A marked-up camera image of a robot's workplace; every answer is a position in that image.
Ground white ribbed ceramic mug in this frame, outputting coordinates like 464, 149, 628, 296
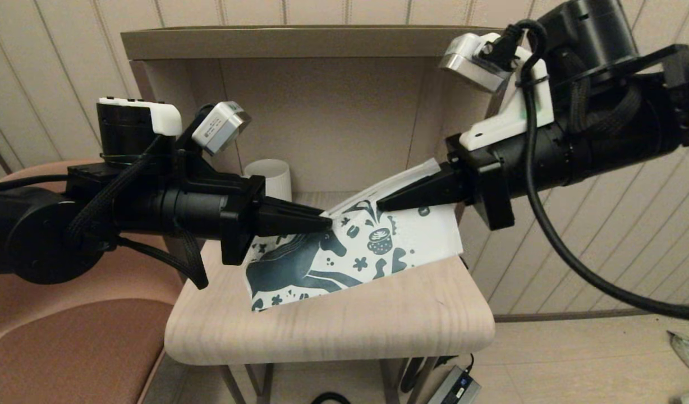
245, 159, 293, 203

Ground brown baseboard strip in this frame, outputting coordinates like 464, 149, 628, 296
493, 303, 689, 324

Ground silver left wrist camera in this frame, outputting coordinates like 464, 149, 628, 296
191, 101, 252, 156

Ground white horse print bag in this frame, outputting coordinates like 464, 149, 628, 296
245, 158, 464, 313

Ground black right camera cable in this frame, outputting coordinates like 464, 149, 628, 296
479, 20, 689, 323

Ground beige wooden nightstand shelf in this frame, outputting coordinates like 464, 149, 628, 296
120, 25, 523, 404

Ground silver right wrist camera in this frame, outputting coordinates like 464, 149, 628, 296
439, 31, 554, 151

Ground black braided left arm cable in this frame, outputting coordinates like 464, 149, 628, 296
117, 227, 209, 291

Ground pink brown upholstered chair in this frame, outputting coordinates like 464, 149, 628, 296
0, 160, 202, 404

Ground grey power adapter brick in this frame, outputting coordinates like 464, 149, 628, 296
429, 366, 481, 404

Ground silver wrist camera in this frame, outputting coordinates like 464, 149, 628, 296
191, 101, 252, 156
439, 31, 554, 151

